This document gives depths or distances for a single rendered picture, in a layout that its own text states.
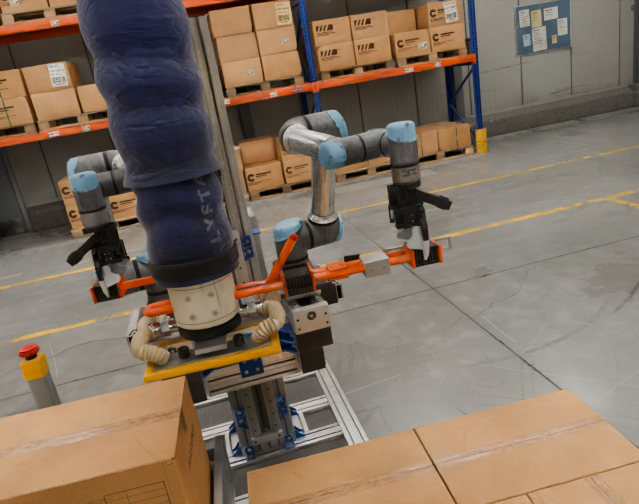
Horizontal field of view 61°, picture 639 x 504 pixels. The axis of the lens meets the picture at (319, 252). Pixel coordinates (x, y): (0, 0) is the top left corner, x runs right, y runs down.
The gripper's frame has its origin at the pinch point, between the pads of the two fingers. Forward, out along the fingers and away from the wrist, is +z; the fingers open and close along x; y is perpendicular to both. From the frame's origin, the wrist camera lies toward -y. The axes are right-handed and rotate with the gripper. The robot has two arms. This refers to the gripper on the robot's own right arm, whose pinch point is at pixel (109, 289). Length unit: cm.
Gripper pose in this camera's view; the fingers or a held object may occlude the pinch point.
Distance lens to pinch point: 176.6
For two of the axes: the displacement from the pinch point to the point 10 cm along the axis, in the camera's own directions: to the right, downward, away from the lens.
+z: 1.6, 9.4, 3.1
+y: 9.7, -2.0, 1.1
